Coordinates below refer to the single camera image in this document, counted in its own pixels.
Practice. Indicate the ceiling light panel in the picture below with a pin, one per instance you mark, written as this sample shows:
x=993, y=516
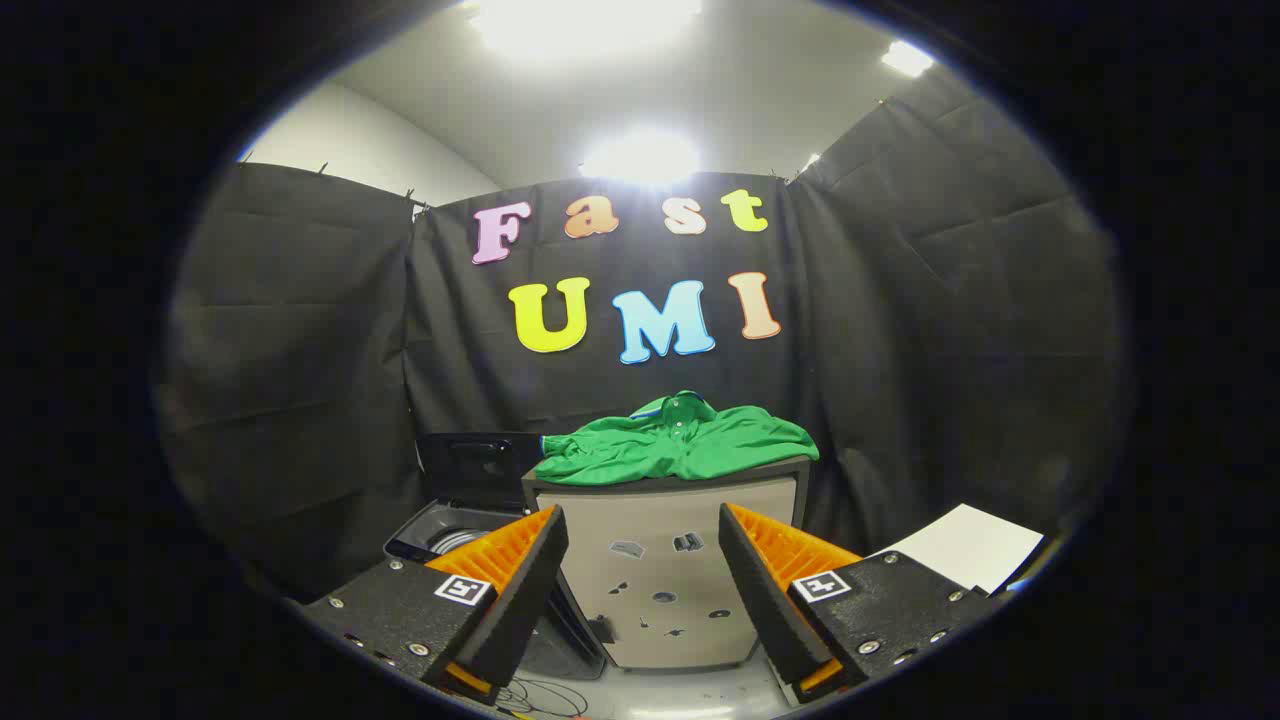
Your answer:
x=906, y=58
x=580, y=25
x=640, y=158

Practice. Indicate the grey cabinet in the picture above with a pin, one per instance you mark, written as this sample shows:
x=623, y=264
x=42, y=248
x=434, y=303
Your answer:
x=650, y=510

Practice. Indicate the black backdrop cloth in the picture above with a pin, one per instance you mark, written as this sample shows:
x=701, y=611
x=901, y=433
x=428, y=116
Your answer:
x=300, y=350

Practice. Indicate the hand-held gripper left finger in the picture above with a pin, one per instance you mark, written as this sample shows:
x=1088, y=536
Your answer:
x=525, y=600

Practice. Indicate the grey washing machine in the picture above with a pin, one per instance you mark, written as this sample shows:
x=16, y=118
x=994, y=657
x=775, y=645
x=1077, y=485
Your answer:
x=420, y=535

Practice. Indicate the dark washing machine lid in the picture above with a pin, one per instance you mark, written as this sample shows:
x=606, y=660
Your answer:
x=480, y=470

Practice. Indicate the white flat board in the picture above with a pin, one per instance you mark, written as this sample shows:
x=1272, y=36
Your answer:
x=970, y=550

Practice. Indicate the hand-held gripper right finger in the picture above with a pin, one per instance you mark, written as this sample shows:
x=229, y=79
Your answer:
x=765, y=600

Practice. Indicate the green polo shirt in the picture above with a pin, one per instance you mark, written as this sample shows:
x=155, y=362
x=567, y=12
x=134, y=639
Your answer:
x=720, y=450

